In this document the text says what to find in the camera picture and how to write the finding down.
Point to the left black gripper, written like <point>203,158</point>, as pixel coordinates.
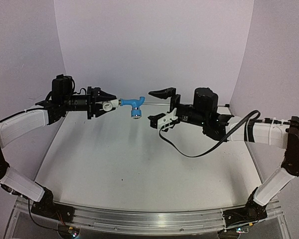
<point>96,93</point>

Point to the white plastic pipe fitting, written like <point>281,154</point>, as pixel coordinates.
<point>111,104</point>

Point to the left circuit board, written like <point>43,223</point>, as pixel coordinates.
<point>66,232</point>

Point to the right circuit board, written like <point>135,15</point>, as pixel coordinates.
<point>241,230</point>

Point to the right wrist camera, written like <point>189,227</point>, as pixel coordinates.
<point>164,121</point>

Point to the circuit board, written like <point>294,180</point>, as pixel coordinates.
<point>66,232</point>
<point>241,230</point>

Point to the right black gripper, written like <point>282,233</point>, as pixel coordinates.
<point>166,92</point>

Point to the blue water faucet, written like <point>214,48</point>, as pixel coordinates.
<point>136,112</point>

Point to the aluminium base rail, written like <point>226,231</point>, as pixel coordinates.
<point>152,223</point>

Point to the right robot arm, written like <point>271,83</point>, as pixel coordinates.
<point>223,128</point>

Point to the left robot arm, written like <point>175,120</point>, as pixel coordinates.
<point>60,100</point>

